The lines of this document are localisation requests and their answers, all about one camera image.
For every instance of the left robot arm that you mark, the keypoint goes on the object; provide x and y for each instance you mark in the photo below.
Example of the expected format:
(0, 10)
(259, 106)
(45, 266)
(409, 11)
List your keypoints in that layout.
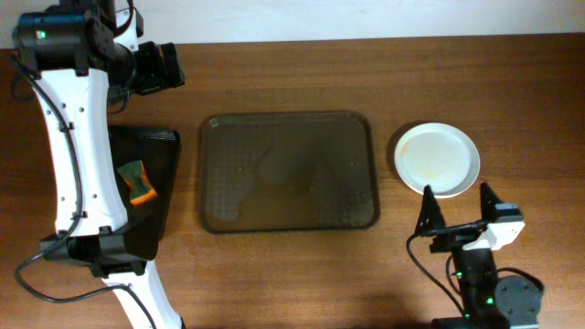
(85, 60)

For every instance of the orange green scrub sponge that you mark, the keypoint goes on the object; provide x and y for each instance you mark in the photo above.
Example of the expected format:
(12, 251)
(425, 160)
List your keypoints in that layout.
(134, 175)

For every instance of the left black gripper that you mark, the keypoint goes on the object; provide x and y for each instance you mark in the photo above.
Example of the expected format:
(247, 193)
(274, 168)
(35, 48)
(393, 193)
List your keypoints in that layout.
(153, 67)

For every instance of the small black tray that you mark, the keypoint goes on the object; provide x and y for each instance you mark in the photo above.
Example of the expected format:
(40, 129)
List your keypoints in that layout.
(159, 150)

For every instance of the white plate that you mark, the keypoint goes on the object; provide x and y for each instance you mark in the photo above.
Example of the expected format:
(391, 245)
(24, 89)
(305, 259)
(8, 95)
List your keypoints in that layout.
(437, 155)

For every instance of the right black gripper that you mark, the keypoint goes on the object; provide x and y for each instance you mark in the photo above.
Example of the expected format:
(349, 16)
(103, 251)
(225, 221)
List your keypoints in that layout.
(458, 231)

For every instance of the brown serving tray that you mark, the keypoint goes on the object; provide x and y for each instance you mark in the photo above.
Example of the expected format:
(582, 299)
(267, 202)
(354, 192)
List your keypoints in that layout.
(279, 172)

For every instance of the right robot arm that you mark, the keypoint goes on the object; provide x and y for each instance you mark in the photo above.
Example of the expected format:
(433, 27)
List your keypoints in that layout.
(486, 296)

